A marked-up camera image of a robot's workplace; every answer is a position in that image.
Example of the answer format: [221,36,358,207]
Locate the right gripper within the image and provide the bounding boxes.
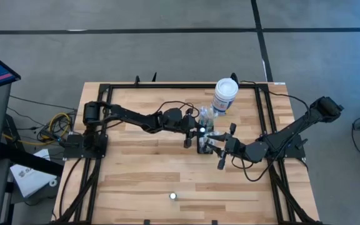
[204,122,247,171]

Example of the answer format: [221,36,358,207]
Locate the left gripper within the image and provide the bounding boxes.
[181,107,207,149]

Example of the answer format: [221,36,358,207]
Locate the white wipes canister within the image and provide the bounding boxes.
[211,77,240,117]

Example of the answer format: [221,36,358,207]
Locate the black desk beam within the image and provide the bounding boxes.
[0,142,64,178]

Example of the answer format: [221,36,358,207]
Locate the white paper sheets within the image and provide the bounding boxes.
[9,148,59,199]

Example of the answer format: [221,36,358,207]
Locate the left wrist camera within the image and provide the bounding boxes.
[182,116,198,133]

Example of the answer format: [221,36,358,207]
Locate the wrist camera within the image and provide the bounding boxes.
[182,116,198,133]
[226,137,242,154]

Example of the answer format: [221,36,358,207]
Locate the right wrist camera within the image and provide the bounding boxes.
[226,137,242,154]

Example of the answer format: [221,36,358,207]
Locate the black wire rack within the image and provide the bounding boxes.
[196,122,216,155]

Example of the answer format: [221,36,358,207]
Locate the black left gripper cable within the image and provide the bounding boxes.
[156,100,200,119]

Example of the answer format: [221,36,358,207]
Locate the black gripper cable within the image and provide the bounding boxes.
[231,154,276,183]
[156,100,200,119]

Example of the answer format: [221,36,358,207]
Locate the black table frame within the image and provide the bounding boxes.
[53,72,322,225]

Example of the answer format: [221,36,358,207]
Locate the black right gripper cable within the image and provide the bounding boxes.
[231,154,276,183]

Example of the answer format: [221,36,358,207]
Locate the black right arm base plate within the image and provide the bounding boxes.
[266,133,306,159]

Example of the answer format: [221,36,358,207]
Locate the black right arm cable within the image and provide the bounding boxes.
[239,79,311,132]

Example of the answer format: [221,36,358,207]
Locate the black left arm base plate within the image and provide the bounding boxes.
[62,133,109,159]

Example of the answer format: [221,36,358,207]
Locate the yellow cable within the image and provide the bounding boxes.
[1,111,72,147]

